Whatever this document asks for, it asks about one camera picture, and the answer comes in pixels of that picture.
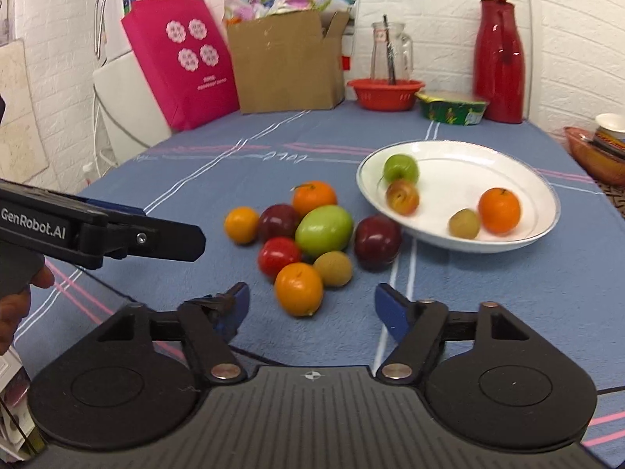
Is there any brown longan front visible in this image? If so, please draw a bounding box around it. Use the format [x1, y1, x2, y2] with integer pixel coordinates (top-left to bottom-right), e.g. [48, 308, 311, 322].
[448, 209, 481, 239]

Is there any brown longan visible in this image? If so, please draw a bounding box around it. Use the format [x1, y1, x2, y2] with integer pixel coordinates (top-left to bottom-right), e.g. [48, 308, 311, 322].
[314, 251, 353, 288]
[448, 209, 481, 239]

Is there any red-yellow plum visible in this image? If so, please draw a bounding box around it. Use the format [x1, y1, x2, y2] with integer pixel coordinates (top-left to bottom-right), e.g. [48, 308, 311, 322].
[386, 179, 420, 216]

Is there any large orange tangerine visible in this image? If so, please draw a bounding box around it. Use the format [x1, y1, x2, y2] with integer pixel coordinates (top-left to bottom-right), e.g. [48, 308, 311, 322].
[478, 188, 522, 235]

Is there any small green jujube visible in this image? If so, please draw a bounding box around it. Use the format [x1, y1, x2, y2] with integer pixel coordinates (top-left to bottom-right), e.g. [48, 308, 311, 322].
[382, 154, 420, 184]

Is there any person's left hand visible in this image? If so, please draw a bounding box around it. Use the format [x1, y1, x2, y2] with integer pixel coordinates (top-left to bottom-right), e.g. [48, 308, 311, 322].
[0, 266, 55, 356]

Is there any white appliance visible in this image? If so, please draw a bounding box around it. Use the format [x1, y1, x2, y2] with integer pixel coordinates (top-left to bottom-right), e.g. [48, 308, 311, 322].
[93, 0, 171, 164]

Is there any dark red plum right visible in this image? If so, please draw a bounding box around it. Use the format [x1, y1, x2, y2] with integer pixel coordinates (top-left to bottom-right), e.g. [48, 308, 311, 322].
[354, 214, 403, 271]

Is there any dark red plum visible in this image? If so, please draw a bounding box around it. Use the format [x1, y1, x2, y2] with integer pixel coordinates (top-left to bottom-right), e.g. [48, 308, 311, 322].
[354, 214, 403, 271]
[259, 203, 302, 243]

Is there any red tomato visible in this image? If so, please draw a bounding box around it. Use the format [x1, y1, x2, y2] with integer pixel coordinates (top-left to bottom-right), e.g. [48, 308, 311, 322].
[257, 237, 302, 281]

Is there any orange citrus centre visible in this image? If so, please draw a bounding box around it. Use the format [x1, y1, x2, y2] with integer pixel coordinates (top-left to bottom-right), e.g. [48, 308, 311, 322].
[274, 263, 324, 318]

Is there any brown longan centre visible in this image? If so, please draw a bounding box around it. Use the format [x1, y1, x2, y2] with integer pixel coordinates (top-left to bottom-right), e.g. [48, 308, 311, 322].
[314, 251, 353, 288]

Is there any small orange left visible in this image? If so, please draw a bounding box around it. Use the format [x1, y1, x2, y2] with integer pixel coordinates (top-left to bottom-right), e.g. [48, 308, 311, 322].
[223, 206, 259, 246]

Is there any dark red plum left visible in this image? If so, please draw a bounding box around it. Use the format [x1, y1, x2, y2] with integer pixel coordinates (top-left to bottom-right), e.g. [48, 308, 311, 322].
[259, 203, 302, 243]

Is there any large green tomato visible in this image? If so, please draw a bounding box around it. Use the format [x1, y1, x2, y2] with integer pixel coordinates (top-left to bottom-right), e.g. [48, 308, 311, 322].
[295, 204, 354, 258]

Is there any blue striped tablecloth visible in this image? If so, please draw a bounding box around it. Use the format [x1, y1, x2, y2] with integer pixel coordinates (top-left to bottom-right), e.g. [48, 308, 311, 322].
[16, 103, 624, 466]

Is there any white round plate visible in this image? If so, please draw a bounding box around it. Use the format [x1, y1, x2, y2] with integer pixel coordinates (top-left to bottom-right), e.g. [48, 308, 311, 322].
[356, 140, 561, 254]

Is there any orange with stem top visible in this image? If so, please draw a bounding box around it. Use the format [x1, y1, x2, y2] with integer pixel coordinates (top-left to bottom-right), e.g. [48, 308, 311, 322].
[291, 180, 338, 218]

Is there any pink tote bag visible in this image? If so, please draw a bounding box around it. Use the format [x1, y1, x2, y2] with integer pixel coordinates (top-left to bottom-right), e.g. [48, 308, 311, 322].
[122, 0, 239, 131]

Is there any green instant noodle bowl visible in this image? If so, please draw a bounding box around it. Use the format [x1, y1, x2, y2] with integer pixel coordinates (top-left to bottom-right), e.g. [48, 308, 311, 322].
[416, 90, 488, 126]

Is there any cardboard box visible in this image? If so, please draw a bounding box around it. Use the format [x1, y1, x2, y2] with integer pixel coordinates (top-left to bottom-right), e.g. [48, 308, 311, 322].
[227, 11, 350, 113]

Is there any red plastic basket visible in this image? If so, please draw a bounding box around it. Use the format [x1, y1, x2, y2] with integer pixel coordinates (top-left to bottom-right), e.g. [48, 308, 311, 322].
[348, 79, 426, 112]

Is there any orange glass bowl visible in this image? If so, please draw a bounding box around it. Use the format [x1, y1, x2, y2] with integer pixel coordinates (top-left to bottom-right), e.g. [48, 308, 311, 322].
[564, 126, 625, 188]

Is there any black straw in pitcher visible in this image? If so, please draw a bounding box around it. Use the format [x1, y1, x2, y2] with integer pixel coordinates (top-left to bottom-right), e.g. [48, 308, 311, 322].
[382, 14, 396, 85]

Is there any floral cloth in box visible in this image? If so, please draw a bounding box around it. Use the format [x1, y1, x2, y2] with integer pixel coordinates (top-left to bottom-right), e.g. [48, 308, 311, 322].
[223, 0, 352, 25]

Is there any red thermos jug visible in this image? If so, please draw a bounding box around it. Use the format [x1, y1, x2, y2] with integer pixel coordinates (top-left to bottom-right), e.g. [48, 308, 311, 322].
[473, 0, 525, 124]

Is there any glass pitcher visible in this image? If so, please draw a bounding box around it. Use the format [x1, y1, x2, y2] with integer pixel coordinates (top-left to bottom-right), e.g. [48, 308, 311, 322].
[371, 21, 413, 84]

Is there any white cup in bowl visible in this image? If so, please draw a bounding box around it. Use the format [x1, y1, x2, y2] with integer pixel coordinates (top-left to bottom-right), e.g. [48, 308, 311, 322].
[595, 113, 625, 142]

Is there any black cable on table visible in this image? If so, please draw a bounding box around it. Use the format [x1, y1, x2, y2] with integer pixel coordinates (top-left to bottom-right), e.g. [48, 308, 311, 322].
[104, 279, 625, 396]

